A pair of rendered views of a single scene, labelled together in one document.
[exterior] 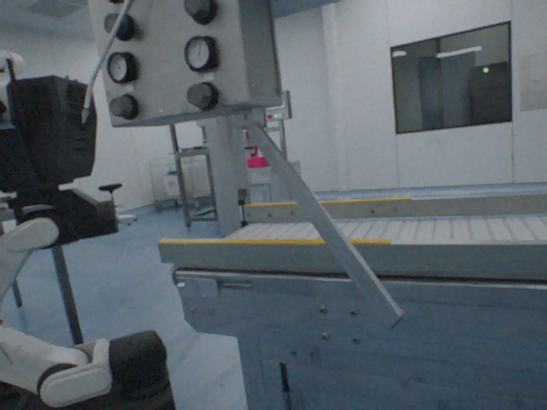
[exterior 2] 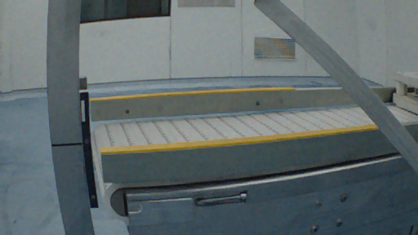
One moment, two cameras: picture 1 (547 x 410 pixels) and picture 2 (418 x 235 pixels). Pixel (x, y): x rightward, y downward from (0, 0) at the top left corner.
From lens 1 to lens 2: 43 cm
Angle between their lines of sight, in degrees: 41
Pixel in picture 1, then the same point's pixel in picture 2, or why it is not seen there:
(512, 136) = (170, 29)
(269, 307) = (262, 216)
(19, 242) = not seen: outside the picture
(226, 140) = (75, 13)
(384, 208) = (269, 99)
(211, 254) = (194, 162)
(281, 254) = (291, 152)
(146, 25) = not seen: outside the picture
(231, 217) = (66, 117)
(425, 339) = (384, 205)
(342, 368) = not seen: outside the picture
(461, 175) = (121, 70)
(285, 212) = (148, 107)
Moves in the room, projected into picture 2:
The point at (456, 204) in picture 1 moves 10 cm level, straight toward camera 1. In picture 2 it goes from (329, 95) to (356, 107)
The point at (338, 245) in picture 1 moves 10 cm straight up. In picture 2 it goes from (394, 128) to (397, 39)
